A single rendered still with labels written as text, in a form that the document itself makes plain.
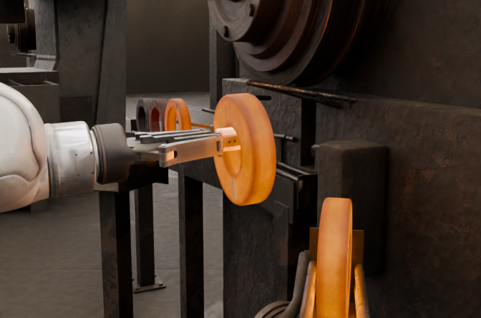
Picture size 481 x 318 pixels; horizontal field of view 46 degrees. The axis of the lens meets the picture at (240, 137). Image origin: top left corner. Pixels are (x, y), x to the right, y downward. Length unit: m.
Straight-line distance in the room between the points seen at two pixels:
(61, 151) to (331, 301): 0.35
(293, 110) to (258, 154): 0.58
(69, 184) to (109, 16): 3.36
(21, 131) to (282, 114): 0.91
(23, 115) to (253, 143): 0.32
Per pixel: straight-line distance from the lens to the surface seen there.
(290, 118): 1.30
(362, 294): 0.68
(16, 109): 0.50
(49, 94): 3.44
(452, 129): 0.91
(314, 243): 0.80
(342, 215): 0.67
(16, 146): 0.49
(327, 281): 0.65
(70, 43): 3.95
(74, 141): 0.69
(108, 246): 1.62
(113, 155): 0.70
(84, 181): 0.70
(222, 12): 1.20
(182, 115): 1.79
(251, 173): 0.73
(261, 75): 1.21
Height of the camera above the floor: 0.97
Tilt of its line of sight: 9 degrees down
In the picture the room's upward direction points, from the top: straight up
